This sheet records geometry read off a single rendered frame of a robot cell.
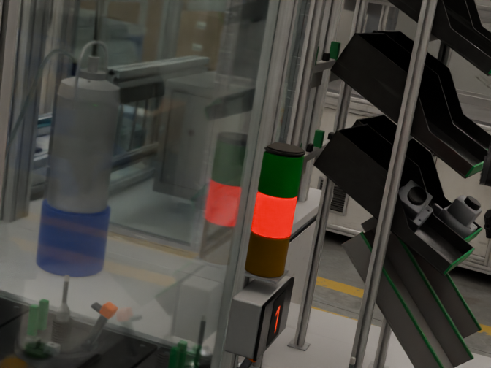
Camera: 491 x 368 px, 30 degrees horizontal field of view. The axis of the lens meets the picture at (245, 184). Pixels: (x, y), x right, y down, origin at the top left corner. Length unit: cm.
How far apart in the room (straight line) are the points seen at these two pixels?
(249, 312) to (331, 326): 99
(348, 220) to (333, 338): 356
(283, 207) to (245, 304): 12
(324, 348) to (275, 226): 89
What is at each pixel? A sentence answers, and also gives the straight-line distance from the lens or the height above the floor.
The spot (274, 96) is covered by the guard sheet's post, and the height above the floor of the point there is 148.
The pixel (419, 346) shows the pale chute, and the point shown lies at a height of 106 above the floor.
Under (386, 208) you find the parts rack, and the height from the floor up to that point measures 127.
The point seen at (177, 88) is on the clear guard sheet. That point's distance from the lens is 81.
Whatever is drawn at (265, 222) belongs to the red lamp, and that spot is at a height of 133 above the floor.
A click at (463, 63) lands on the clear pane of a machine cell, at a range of 526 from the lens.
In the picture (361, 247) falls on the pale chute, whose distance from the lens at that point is 153.
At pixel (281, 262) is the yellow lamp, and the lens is 110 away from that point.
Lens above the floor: 163
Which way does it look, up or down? 14 degrees down
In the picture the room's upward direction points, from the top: 9 degrees clockwise
